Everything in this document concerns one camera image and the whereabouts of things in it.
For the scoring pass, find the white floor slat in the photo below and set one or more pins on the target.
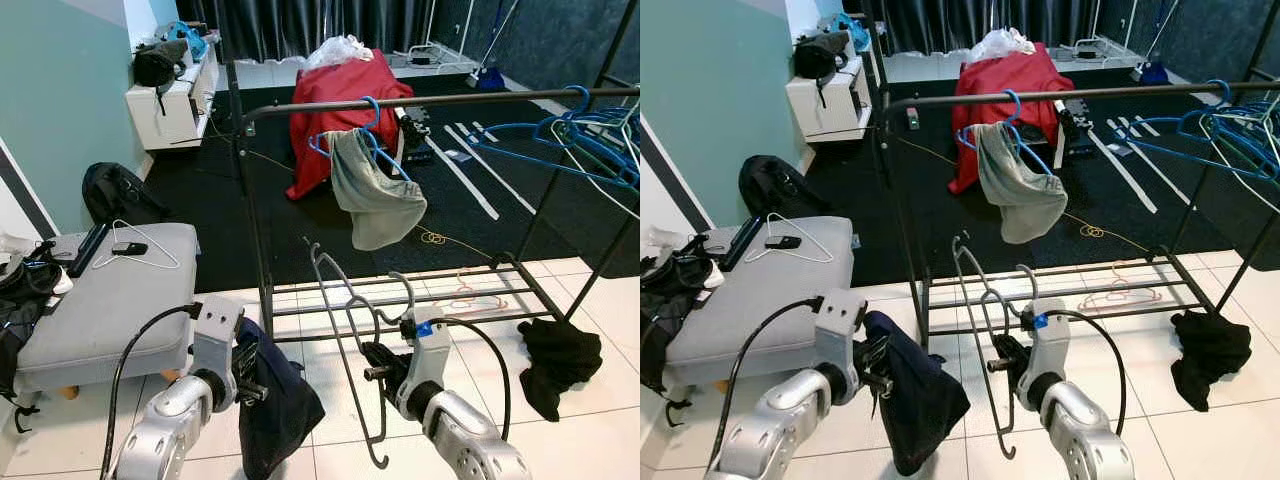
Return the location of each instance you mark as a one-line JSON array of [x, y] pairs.
[[1148, 162], [490, 168], [462, 178], [1122, 170]]

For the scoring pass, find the small grey floor box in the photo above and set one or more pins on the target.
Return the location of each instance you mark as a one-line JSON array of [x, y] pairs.
[[911, 119]]

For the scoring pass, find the white plastic bag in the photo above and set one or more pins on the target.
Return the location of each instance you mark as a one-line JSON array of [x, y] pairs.
[[1000, 45], [340, 50]]

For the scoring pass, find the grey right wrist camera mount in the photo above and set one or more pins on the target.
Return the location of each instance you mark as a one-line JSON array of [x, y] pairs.
[[1050, 340], [430, 350]]

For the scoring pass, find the grey ottoman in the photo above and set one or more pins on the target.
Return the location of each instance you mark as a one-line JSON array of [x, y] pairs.
[[110, 310], [770, 300]]

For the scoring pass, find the black backpack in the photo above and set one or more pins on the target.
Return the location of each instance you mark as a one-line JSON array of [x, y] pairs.
[[780, 188], [120, 195]]

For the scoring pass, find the pink hanger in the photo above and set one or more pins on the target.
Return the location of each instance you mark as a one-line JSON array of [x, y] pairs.
[[470, 300], [1120, 296]]

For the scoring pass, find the white low platform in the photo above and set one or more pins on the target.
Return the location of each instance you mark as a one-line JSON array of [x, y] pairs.
[[270, 72], [925, 66]]

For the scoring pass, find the silver metal hanger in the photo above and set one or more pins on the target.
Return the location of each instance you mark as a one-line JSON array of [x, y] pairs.
[[409, 292], [1034, 285]]

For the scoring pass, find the white shelf unit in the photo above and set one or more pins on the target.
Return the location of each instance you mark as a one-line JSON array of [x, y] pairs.
[[820, 105], [160, 115]]

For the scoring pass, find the black long case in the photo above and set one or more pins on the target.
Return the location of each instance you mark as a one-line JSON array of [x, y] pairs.
[[742, 243], [88, 250]]

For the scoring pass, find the blue mop head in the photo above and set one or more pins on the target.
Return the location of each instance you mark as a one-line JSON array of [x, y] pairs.
[[488, 78], [1149, 74]]

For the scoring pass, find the black handbag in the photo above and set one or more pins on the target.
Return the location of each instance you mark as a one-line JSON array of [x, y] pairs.
[[820, 55], [160, 62]]

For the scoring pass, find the red cloth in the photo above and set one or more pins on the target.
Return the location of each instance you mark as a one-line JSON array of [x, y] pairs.
[[1000, 82], [340, 90]]

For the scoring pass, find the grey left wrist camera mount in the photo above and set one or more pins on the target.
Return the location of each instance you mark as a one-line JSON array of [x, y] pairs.
[[215, 325], [840, 320]]

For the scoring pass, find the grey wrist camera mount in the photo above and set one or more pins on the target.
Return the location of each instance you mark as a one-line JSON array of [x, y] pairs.
[[215, 325], [430, 350], [1050, 340], [840, 320]]

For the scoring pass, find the blue plastic bag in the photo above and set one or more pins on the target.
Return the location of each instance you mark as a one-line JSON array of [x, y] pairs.
[[190, 38], [852, 30]]

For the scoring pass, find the black clothes rack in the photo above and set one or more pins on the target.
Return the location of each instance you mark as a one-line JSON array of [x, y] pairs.
[[1080, 95], [450, 98]]

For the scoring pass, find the dark curtain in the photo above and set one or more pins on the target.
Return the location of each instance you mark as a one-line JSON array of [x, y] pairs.
[[320, 22], [980, 20]]

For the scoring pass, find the black phone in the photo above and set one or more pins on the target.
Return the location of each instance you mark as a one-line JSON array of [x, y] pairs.
[[783, 242], [130, 248]]

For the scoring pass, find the navy printed shirt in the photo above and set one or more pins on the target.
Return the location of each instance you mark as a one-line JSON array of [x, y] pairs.
[[280, 400], [920, 400]]

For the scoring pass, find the blue plastic hanger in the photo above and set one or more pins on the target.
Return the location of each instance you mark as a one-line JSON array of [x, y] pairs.
[[580, 95], [1250, 145], [1220, 90], [374, 105], [610, 150], [1014, 98]]

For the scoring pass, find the grey beige garment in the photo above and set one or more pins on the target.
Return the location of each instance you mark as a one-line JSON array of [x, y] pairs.
[[380, 200], [1020, 195]]

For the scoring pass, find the black metal device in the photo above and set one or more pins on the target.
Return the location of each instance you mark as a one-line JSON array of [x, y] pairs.
[[415, 130], [1073, 125]]

